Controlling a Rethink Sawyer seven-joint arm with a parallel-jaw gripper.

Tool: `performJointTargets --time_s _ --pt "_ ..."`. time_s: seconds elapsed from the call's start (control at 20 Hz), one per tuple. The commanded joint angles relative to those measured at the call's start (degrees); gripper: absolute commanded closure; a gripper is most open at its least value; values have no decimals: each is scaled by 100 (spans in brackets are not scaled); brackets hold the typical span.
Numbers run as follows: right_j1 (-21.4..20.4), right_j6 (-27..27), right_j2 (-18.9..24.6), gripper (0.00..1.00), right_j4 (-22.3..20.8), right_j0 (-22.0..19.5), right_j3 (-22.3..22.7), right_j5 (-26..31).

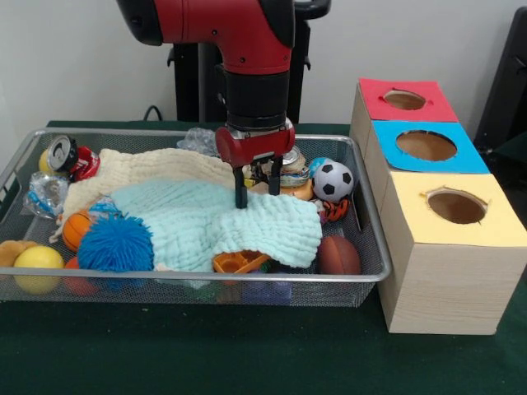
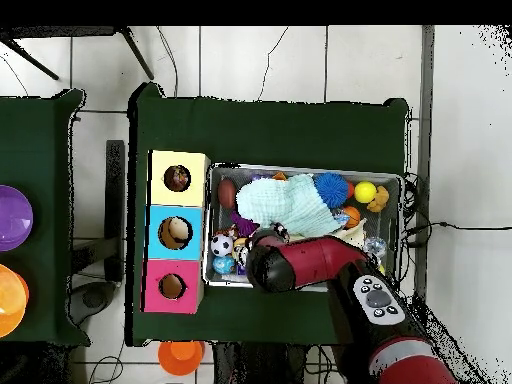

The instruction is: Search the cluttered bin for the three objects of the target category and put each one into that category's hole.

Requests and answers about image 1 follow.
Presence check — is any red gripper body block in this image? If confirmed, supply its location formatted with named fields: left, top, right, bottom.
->
left=214, top=118, right=296, bottom=168

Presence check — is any crushed can with printed label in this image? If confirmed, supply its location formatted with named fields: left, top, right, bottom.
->
left=279, top=146, right=310, bottom=188

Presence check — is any black upright panel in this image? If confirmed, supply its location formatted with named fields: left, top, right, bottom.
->
left=473, top=6, right=527, bottom=151

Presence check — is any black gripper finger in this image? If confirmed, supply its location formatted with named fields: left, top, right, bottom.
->
left=232, top=163, right=250, bottom=210
left=268, top=155, right=284, bottom=195

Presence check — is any dark green tablecloth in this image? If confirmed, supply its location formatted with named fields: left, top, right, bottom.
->
left=0, top=118, right=527, bottom=395

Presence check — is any yellow ball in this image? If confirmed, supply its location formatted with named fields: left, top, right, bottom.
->
left=13, top=245, right=66, bottom=295

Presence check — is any blue spiky ball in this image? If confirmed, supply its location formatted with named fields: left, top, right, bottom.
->
left=77, top=212, right=156, bottom=273

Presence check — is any brown toy football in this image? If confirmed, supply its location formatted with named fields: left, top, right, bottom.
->
left=317, top=235, right=362, bottom=276

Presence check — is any small soccer ball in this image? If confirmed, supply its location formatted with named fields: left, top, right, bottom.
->
left=312, top=160, right=355, bottom=203

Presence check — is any light blue muslin cloth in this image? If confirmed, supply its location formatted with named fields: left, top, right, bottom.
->
left=109, top=179, right=324, bottom=273

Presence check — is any wooden box with three holes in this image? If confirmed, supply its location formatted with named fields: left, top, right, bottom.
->
left=349, top=77, right=527, bottom=337

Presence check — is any shallow mesh bin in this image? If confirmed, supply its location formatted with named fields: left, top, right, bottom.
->
left=0, top=127, right=392, bottom=309

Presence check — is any small orange basketball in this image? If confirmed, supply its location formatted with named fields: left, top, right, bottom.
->
left=62, top=210, right=94, bottom=253

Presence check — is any crushed red cola can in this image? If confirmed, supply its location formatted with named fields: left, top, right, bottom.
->
left=47, top=135, right=101, bottom=182

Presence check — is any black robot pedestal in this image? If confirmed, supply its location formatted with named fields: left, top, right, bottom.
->
left=166, top=0, right=333, bottom=123

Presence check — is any cream muslin cloth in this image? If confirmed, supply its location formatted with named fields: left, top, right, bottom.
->
left=49, top=146, right=236, bottom=244

